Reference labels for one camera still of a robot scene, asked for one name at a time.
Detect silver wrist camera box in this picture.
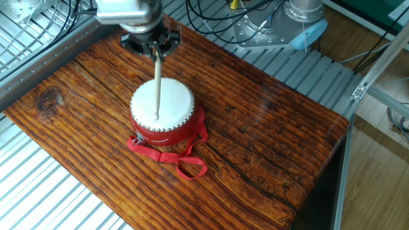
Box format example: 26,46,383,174
95,0,160,26

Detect long black floor cable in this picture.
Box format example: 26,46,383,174
351,6,409,75

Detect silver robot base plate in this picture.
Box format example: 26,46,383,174
232,12,297,50

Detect brown wooden bench board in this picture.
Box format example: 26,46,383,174
3,12,351,230

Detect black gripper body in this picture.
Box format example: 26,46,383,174
120,22,181,57

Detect red drum white head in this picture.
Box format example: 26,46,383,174
129,77,206,147

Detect white floor cable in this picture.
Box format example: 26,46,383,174
338,41,391,65

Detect silver perforated metal plate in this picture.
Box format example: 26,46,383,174
0,0,55,25

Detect red fabric strap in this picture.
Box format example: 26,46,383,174
126,105,209,180

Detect black cable bundle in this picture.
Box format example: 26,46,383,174
185,0,288,45

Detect aluminium corner bracket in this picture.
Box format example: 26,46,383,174
351,84,368,102

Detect dark green surface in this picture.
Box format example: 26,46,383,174
338,0,409,33

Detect cream wooden drumstick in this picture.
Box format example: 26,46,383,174
153,52,163,121

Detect grey cable bundle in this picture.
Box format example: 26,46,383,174
385,102,409,144

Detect cable with metal connector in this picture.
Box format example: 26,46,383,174
258,0,287,33

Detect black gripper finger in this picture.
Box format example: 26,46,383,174
143,44,158,62
158,46,171,63

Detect aluminium frame post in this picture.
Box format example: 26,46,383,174
350,19,409,103

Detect black cables on grid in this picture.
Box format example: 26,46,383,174
47,0,97,45

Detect aluminium frame crossbar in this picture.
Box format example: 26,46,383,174
367,86,409,119

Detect metal wire grid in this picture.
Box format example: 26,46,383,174
0,0,96,74

